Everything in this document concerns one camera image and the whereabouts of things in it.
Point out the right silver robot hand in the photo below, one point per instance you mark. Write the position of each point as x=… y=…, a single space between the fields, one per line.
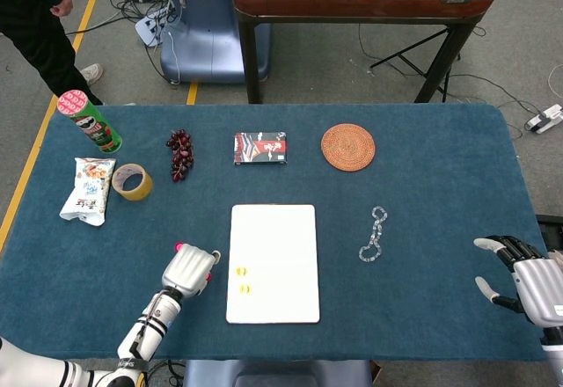
x=538 y=288

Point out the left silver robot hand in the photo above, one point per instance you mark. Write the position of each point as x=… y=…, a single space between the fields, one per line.
x=187 y=270

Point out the orange button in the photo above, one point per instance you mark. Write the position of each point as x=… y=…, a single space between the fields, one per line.
x=241 y=271
x=245 y=289

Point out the blue own robot base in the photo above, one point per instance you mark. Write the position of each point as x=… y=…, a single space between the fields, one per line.
x=277 y=374

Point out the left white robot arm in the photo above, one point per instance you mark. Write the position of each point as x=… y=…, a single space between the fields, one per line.
x=149 y=325

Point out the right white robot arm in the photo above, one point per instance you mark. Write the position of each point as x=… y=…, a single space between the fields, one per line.
x=553 y=358

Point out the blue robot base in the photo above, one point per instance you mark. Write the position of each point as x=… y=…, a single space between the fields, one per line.
x=206 y=31

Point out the white magnetic board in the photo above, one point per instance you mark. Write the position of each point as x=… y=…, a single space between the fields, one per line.
x=281 y=246

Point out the black floor box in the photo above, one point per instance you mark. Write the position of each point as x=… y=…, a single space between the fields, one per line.
x=550 y=224

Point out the yellow packing tape roll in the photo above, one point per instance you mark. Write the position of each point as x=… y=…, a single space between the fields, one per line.
x=145 y=189

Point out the dark red grape bunch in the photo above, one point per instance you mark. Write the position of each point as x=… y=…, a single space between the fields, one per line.
x=180 y=154

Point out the white snack bag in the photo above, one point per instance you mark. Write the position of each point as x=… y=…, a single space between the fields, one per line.
x=85 y=191

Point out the red black card box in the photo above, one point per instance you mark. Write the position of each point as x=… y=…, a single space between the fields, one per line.
x=260 y=148

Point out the white power strip black plug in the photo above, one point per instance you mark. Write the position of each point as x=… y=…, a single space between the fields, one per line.
x=545 y=119

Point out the green Pringles can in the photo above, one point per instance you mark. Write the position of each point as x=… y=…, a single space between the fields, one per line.
x=94 y=127

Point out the round woven rattan coaster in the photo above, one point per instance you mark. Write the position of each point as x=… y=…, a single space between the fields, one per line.
x=348 y=147

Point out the standing person in black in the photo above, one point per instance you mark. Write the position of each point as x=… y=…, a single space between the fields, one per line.
x=35 y=31

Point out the brown mahjong table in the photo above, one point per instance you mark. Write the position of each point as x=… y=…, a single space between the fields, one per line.
x=365 y=4

